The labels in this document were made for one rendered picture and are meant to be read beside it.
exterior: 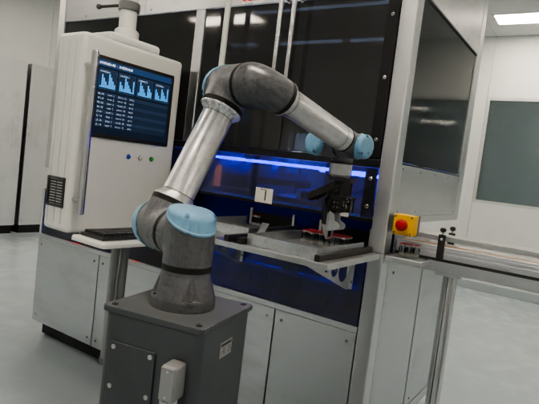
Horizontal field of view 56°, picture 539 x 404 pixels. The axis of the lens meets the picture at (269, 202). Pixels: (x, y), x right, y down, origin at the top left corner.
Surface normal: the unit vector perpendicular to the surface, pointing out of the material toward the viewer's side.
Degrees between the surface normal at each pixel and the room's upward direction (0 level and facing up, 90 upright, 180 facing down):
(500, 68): 90
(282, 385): 90
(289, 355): 90
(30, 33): 90
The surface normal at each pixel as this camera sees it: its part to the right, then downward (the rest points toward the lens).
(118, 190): 0.80, 0.14
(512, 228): -0.55, -0.01
